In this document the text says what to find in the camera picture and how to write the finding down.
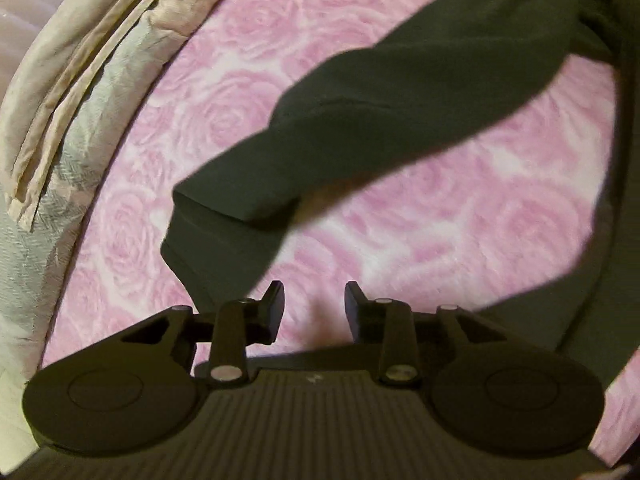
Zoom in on pink rose bed sheet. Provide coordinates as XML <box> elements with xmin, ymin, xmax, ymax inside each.
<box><xmin>41</xmin><ymin>0</ymin><xmax>640</xmax><ymax>468</ymax></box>

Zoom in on beige folded quilt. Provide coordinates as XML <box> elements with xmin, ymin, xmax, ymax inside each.
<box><xmin>1</xmin><ymin>0</ymin><xmax>219</xmax><ymax>378</ymax></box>

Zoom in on black long-sleeve garment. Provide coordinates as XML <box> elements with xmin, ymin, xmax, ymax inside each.
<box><xmin>160</xmin><ymin>0</ymin><xmax>639</xmax><ymax>384</ymax></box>

